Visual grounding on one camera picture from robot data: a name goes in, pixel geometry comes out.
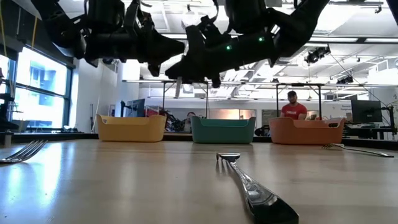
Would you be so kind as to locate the black computer monitor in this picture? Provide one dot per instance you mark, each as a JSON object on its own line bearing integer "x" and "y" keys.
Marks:
{"x": 367, "y": 110}

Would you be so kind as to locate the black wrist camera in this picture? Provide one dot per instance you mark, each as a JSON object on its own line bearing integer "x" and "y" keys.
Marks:
{"x": 245, "y": 14}
{"x": 104, "y": 15}

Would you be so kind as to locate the ceiling light track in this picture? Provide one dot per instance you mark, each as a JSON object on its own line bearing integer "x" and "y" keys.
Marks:
{"x": 332, "y": 39}

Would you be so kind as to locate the dark desk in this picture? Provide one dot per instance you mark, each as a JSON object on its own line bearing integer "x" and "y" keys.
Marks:
{"x": 367, "y": 127}

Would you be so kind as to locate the plain silver metal fork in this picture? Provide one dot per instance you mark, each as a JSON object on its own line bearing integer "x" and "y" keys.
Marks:
{"x": 357, "y": 150}
{"x": 25, "y": 152}

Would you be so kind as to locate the person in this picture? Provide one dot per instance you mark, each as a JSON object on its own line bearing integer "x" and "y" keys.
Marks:
{"x": 189, "y": 121}
{"x": 293, "y": 110}

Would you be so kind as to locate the blue-lit computer monitor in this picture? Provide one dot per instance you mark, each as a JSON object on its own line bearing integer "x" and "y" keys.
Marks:
{"x": 136, "y": 108}

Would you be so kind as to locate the black equipment stand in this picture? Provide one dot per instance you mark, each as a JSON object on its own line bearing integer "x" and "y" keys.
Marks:
{"x": 4, "y": 112}

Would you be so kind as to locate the small silver post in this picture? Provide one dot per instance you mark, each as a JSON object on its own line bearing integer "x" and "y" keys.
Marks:
{"x": 7, "y": 139}

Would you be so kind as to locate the large window with dark frame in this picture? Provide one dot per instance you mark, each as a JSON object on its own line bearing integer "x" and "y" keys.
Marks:
{"x": 40, "y": 93}

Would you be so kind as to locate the orange plastic bin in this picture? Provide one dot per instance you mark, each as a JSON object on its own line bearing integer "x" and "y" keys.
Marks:
{"x": 306, "y": 132}

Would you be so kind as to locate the green plastic bin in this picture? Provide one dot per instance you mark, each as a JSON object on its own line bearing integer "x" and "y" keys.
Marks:
{"x": 222, "y": 130}

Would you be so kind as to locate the black metal table frame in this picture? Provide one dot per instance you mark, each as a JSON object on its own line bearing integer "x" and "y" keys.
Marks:
{"x": 308, "y": 84}
{"x": 163, "y": 99}

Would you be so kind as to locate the yellow plastic bin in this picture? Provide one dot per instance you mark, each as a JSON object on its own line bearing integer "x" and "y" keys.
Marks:
{"x": 130, "y": 129}

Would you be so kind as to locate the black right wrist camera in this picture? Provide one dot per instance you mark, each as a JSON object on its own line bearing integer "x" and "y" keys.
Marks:
{"x": 245, "y": 14}

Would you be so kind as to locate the black ceiling spotlights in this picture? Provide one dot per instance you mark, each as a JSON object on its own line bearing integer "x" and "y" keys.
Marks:
{"x": 345, "y": 80}

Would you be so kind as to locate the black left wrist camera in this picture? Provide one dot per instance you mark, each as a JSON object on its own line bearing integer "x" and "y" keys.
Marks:
{"x": 104, "y": 15}

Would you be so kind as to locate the black ceiling light rig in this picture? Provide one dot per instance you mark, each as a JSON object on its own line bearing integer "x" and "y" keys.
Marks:
{"x": 315, "y": 55}

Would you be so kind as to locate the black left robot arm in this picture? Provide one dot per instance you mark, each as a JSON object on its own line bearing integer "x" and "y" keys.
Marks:
{"x": 56, "y": 25}

